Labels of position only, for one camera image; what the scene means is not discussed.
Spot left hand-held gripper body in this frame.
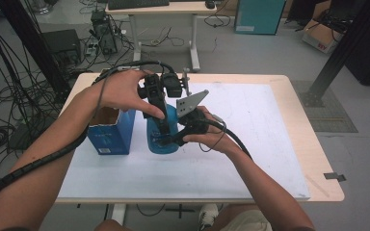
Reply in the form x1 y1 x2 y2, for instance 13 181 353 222
137 66 192 112

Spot person's right leg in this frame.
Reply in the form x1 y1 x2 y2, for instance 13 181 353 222
216 204 264 231

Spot beige shorts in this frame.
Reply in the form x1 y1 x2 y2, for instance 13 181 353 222
220 210 273 231

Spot black cable under desk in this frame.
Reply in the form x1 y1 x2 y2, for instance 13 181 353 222
203 6 232 28

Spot large black case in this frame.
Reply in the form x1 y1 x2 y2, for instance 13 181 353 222
345 15 370 87

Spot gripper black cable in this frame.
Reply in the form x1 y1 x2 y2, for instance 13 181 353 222
198 114 253 160
0 61 177 216

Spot black computer tower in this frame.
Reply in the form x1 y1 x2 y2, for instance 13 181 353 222
90 9 119 56

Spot white-legged wooden desk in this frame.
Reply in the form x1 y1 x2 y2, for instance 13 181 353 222
105 0 218 73

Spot person's right hand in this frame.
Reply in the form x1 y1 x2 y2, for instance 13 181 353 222
182 105 239 156

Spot white foam board mat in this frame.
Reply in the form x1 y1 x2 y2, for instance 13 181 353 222
57 81 311 200

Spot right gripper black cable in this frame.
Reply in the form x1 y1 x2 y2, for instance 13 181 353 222
198 114 253 160

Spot dark floor mat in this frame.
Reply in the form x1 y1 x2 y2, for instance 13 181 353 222
292 80 359 134

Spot black metal stand with base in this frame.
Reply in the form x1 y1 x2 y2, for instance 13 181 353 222
302 0 370 109

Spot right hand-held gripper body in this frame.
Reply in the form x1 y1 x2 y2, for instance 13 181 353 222
175 89 212 136

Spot teal cabinet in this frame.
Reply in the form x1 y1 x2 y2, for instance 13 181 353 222
234 0 287 36

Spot black equipment box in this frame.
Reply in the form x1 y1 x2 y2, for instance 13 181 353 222
41 28 82 65

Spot white shoe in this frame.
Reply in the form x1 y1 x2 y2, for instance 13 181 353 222
198 203 220 230

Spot black keyboard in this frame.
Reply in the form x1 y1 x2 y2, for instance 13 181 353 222
107 0 171 11

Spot bundle of black floor cables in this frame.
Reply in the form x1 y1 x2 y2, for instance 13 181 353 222
0 18 62 193

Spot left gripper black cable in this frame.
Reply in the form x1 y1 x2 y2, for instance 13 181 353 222
0 61 177 216

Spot person's leg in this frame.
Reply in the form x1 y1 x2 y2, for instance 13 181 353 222
216 204 264 231
92 218 126 231

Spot black tape piece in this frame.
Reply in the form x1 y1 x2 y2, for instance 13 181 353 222
323 171 347 183

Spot blue bottle with white cap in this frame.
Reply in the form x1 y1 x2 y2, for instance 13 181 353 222
145 104 181 155

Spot brown cardboard box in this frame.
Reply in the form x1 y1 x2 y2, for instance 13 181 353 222
302 1 346 55

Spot black metal stand post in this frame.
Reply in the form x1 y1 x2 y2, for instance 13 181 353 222
0 0 71 97

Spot blue cardboard box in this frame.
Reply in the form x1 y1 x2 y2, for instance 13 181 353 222
87 105 137 156

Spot person's left hand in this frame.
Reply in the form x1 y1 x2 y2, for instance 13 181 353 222
92 69 167 120

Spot thin cable on floor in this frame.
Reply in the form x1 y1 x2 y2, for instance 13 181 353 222
141 27 186 47

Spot person's left leg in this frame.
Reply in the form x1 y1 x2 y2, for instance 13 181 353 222
92 218 126 231

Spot light wooden table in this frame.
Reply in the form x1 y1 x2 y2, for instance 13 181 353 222
55 72 345 205

